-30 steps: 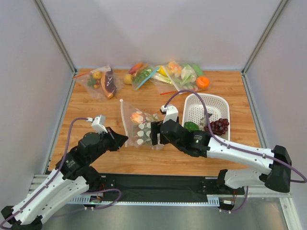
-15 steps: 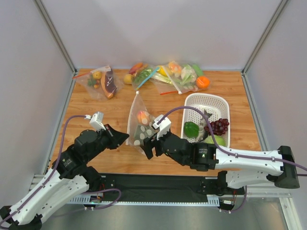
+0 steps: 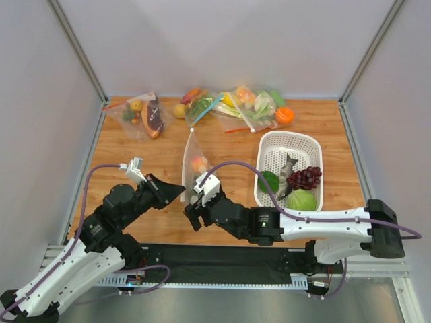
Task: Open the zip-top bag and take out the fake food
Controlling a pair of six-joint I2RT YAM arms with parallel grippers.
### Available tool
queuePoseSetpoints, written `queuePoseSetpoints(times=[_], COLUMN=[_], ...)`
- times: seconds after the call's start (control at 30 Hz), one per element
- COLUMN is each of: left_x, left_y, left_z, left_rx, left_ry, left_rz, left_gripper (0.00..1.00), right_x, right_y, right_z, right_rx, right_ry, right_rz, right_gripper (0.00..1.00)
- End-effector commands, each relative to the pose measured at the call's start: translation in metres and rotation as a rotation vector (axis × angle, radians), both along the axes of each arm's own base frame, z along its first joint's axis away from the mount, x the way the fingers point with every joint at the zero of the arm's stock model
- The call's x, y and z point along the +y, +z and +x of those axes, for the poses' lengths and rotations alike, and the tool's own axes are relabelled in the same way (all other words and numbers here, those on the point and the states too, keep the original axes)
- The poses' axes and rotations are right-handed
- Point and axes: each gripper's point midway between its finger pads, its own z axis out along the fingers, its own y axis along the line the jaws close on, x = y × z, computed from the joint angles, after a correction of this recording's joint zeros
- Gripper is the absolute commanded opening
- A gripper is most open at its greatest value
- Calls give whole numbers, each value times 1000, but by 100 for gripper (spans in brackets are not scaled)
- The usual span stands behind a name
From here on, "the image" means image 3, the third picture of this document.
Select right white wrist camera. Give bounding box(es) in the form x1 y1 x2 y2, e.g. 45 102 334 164
193 172 220 207

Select polka dot zip bag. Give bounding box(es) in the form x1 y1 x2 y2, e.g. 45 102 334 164
180 128 211 205

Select zip bag with meat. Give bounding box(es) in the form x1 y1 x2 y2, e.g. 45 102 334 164
102 92 174 141

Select red grapes toy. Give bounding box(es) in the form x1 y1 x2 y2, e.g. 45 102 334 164
287 166 323 190

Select purple cable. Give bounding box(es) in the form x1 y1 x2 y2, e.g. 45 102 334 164
198 160 422 299
0 163 171 320

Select orange fruit toy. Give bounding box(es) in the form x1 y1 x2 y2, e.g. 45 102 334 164
275 106 296 125

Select grey fish toy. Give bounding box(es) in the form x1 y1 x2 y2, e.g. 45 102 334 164
275 154 298 201

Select steak toy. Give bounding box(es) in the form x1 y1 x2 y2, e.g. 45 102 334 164
141 98 164 139

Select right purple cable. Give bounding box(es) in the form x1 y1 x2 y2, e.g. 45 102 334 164
198 160 422 299

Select red mango toy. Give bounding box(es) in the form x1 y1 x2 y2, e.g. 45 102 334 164
180 87 201 104

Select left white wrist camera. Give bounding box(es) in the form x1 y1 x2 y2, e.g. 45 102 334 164
119 157 147 184

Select green cabbage toy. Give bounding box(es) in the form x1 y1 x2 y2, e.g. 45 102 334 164
287 189 317 211

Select large zip bag vegetables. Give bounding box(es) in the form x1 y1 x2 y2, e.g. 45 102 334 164
211 85 296 133

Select green bell pepper toy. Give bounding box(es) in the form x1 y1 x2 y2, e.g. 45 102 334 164
258 171 279 194

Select yellow pear toy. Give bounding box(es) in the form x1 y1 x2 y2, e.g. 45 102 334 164
173 104 187 118

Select white slotted cable duct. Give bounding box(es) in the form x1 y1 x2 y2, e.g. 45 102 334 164
94 272 329 289

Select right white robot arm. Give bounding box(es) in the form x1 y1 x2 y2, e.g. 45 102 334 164
184 192 405 264

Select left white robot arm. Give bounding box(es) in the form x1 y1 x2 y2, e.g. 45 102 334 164
1 174 185 322

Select white plastic basket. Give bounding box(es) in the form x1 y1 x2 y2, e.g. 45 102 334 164
253 131 323 212

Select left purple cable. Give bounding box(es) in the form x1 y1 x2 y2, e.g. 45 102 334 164
0 163 171 320

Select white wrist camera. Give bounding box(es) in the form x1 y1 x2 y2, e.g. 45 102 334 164
119 157 147 184
193 172 220 207

